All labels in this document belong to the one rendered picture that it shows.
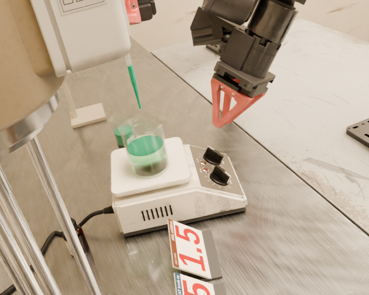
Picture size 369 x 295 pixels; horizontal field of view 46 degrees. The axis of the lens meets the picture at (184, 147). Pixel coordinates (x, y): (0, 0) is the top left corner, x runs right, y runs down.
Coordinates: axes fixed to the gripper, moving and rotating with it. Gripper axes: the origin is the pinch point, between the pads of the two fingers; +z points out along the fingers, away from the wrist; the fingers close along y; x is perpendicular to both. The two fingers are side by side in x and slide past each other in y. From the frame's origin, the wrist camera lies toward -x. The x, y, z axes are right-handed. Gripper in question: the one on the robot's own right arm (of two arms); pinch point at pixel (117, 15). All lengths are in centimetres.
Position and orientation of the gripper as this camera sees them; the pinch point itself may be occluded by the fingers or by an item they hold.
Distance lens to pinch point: 56.3
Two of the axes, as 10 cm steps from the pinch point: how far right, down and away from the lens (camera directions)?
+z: 1.4, 5.4, -8.3
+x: 1.6, 8.1, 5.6
